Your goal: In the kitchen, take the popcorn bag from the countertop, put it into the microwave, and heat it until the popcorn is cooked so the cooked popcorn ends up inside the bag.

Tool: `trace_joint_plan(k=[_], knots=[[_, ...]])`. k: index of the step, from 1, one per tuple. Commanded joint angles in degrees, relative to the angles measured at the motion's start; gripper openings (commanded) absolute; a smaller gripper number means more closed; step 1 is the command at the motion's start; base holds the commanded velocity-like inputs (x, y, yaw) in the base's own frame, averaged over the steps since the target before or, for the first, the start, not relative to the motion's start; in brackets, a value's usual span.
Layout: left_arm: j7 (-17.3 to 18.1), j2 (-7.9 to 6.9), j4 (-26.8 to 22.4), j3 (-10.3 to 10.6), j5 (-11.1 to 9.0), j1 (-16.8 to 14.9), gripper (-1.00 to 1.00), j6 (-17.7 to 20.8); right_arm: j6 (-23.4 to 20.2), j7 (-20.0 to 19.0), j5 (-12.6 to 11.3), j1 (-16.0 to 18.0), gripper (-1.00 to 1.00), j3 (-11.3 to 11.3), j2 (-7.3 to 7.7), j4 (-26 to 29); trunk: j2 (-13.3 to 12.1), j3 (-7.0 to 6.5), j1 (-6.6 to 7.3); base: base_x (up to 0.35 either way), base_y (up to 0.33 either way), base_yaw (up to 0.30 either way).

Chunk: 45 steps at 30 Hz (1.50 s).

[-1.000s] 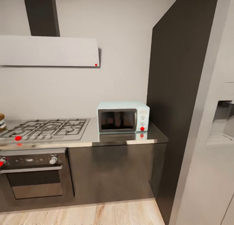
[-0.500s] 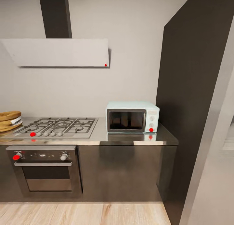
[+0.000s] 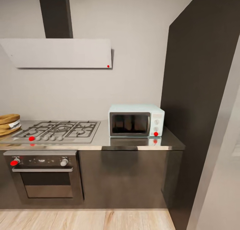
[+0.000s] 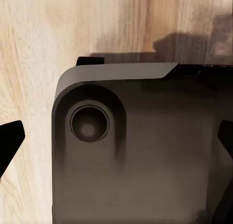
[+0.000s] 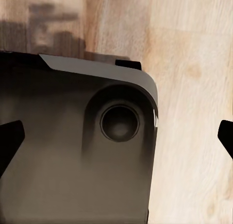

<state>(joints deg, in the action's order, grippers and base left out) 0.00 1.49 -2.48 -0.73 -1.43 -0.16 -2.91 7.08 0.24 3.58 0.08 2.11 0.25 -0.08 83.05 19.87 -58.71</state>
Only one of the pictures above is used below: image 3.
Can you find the microwave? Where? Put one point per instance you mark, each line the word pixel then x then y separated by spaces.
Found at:
pixel 135 120

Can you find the burner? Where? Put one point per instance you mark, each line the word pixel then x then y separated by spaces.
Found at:
pixel 56 132

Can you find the fridge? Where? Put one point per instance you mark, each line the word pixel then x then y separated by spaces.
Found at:
pixel 201 101

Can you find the range hood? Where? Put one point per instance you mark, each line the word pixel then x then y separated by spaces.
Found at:
pixel 59 49

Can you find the popcorn bag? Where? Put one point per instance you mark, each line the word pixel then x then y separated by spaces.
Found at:
pixel 9 124

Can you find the oven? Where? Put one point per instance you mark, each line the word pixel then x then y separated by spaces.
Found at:
pixel 46 176

